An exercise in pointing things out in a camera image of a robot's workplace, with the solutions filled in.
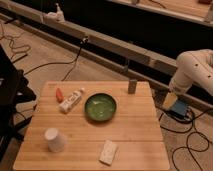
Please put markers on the black chair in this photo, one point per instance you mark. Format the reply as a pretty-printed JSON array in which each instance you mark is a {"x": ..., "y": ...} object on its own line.
[{"x": 13, "y": 90}]

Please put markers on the blue box on floor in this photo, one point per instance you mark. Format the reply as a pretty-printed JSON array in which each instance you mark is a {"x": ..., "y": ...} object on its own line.
[{"x": 179, "y": 109}]

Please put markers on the white sponge block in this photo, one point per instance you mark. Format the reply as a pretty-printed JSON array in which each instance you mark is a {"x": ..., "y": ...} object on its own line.
[{"x": 108, "y": 152}]

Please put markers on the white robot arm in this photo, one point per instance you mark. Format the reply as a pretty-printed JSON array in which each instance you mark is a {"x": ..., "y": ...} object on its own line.
[{"x": 193, "y": 66}]

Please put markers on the green bowl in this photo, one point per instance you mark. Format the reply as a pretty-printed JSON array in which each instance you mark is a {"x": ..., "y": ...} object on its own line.
[{"x": 100, "y": 107}]

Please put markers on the white ceramic cup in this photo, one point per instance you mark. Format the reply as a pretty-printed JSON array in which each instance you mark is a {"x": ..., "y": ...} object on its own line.
[{"x": 55, "y": 139}]

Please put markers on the orange carrot toy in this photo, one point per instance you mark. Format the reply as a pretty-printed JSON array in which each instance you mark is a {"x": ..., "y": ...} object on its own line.
[{"x": 59, "y": 95}]

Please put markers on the wooden table board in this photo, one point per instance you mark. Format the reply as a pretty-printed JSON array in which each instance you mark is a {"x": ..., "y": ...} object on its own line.
[{"x": 134, "y": 128}]

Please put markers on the white tube bottle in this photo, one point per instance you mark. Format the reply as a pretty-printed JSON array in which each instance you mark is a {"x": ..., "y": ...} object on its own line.
[{"x": 71, "y": 101}]

